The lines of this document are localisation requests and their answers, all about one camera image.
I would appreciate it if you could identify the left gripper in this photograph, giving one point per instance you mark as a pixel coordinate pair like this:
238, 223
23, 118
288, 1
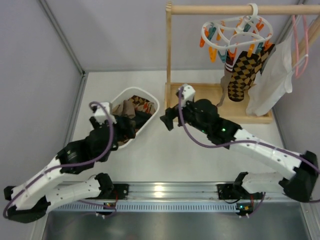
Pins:
122, 123

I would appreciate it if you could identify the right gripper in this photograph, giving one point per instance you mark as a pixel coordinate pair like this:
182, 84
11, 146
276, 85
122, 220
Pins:
175, 115

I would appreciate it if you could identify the black sock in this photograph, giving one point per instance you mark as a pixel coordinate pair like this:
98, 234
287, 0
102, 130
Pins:
140, 119

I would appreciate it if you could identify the tan brown sock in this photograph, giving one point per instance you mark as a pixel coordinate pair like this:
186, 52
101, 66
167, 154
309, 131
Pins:
226, 79

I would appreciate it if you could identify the white clip sock hanger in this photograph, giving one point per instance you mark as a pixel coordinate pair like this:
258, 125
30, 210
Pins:
227, 38

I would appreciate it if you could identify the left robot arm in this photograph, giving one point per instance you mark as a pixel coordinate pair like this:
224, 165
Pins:
41, 194

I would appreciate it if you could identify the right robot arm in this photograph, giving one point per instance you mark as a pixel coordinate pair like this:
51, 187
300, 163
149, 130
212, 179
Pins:
294, 174

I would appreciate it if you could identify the argyle socks in basket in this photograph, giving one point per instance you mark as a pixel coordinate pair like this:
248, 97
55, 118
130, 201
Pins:
128, 107

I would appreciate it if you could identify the pink clothes hanger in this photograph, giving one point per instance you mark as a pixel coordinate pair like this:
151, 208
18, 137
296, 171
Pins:
301, 50

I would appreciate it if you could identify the white plastic laundry basket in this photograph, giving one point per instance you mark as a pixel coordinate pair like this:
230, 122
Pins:
127, 93

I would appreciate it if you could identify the wooden clothes rack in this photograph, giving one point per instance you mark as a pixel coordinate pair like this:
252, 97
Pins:
233, 111

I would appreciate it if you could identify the brown argyle sock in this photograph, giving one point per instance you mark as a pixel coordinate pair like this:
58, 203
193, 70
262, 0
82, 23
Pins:
263, 56
243, 75

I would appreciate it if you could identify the brown argyle sock left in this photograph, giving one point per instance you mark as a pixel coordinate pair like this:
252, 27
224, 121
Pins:
263, 56

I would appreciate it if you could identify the white cloth garment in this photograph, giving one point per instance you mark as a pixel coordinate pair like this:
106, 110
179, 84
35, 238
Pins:
274, 81

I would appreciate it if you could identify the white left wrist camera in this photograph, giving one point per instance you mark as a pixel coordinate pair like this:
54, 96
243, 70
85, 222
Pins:
99, 112

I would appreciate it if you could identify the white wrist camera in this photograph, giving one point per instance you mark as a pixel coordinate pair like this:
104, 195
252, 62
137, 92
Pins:
99, 112
185, 93

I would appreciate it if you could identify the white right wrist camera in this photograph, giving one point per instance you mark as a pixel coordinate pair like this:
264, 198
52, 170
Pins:
185, 93

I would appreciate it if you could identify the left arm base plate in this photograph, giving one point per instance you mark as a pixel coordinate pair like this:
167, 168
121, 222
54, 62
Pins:
120, 192

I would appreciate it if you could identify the aluminium mounting rail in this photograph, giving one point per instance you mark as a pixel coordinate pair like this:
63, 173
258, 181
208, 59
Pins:
160, 197

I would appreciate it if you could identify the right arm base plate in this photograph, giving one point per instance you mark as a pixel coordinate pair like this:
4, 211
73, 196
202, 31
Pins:
227, 192

